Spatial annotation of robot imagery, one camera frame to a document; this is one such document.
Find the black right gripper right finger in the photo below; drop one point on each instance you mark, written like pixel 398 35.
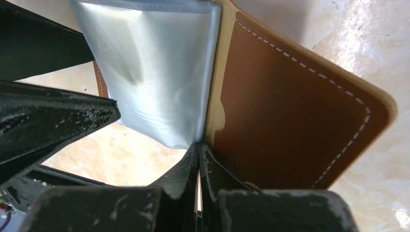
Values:
pixel 229 205

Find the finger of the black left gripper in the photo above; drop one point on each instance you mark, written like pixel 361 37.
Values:
pixel 31 44
pixel 36 122

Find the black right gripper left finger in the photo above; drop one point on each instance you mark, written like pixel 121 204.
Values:
pixel 166 205

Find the brown leather card holder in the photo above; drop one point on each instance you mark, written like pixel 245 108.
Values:
pixel 275 114

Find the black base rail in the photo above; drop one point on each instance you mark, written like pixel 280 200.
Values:
pixel 23 191

